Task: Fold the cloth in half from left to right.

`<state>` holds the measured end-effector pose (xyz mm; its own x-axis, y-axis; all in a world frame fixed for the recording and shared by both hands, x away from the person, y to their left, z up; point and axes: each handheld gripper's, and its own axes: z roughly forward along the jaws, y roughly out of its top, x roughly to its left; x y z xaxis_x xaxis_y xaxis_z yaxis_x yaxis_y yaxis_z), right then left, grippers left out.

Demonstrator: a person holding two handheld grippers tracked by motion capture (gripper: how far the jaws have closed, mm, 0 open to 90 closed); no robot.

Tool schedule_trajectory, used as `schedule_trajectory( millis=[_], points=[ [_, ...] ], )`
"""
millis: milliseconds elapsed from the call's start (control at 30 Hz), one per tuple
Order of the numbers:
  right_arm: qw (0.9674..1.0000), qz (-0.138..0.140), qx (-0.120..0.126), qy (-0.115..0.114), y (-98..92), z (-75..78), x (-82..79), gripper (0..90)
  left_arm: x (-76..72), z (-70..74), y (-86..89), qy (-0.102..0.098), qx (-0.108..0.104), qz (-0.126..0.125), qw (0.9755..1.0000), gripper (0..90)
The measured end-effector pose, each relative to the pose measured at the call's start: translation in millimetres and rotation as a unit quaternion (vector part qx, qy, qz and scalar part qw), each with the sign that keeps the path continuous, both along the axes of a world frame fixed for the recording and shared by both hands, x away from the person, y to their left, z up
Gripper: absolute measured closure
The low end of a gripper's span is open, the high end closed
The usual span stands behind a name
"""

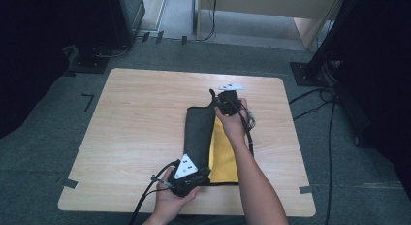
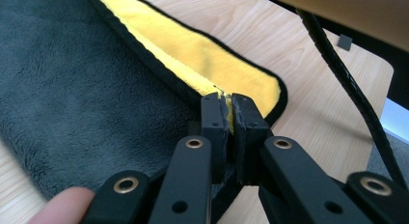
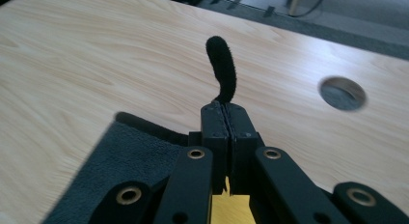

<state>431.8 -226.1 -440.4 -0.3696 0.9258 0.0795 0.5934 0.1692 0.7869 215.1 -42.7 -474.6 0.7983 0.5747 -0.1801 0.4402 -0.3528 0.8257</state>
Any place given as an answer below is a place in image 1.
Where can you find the black flat stand base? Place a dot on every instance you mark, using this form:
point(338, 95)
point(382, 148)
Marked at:
point(88, 61)

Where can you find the dark curtain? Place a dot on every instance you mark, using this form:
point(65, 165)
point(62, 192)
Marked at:
point(381, 73)
point(29, 57)

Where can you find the person's left hand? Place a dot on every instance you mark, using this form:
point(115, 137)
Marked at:
point(169, 202)

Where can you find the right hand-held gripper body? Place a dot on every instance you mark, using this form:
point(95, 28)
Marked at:
point(230, 100)

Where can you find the black cabinet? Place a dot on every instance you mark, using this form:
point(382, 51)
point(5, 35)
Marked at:
point(127, 15)

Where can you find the grey tape piece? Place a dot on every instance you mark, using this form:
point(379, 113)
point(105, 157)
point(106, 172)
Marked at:
point(69, 183)
point(305, 189)

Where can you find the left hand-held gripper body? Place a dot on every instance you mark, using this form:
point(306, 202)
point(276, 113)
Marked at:
point(185, 175)

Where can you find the black metal stand with base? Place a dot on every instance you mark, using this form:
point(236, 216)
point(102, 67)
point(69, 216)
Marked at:
point(318, 66)

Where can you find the black floor tape strip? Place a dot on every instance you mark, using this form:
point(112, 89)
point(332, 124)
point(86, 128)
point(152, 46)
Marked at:
point(184, 39)

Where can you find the person's dark trousers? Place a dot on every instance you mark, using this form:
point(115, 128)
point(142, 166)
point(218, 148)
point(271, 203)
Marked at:
point(210, 220)

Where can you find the person's right hand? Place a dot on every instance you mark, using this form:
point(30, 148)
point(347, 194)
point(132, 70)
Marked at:
point(234, 124)

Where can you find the dark cloth with yellow lining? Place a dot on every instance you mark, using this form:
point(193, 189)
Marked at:
point(198, 137)

